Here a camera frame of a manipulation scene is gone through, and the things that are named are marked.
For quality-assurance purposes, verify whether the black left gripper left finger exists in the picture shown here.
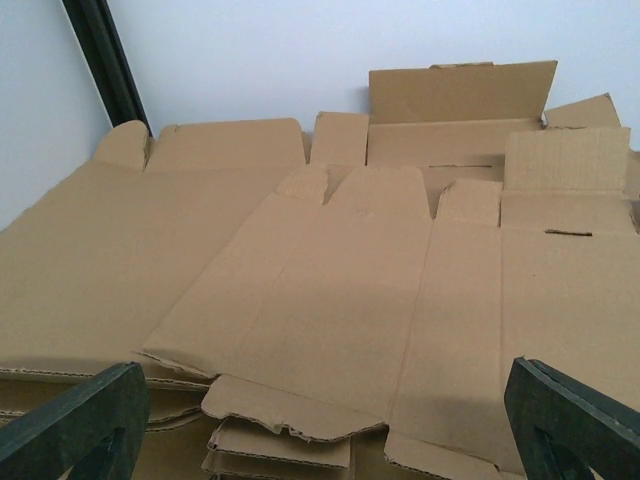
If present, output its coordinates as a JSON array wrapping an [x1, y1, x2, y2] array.
[[1, 362, 150, 479]]

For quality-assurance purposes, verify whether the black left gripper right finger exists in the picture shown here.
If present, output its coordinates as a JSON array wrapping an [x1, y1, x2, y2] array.
[[504, 357, 639, 479]]

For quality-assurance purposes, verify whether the stack of flat cardboard blanks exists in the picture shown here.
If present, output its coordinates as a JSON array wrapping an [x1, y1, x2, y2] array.
[[1, 61, 639, 479]]

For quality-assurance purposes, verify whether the black left frame post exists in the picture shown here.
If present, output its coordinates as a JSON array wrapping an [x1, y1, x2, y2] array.
[[62, 0, 151, 132]]

